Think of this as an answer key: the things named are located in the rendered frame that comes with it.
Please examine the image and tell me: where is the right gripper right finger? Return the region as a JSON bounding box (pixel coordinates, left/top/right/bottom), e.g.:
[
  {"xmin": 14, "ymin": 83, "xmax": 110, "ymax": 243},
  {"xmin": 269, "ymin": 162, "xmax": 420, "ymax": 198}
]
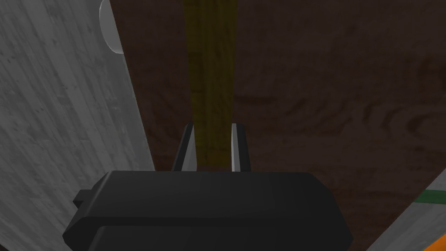
[{"xmin": 231, "ymin": 123, "xmax": 252, "ymax": 173}]

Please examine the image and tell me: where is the grey round door knob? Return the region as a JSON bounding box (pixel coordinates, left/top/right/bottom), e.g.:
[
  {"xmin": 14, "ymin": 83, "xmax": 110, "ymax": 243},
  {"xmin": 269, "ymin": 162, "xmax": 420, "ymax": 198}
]
[{"xmin": 99, "ymin": 0, "xmax": 125, "ymax": 55}]

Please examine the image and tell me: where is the olive yellow board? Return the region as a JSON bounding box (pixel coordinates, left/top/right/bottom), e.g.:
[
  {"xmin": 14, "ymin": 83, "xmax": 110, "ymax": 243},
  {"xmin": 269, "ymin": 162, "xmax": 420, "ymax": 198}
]
[{"xmin": 182, "ymin": 0, "xmax": 240, "ymax": 172}]

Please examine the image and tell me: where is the grey door leaf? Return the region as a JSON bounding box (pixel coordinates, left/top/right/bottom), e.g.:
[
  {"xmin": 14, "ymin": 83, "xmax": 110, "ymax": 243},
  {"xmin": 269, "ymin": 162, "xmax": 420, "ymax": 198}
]
[{"xmin": 0, "ymin": 0, "xmax": 156, "ymax": 251}]

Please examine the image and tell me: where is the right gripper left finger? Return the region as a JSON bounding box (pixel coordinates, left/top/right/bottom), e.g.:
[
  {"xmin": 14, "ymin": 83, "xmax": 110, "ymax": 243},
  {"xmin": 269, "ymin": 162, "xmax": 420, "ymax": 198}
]
[{"xmin": 172, "ymin": 122, "xmax": 198, "ymax": 173}]

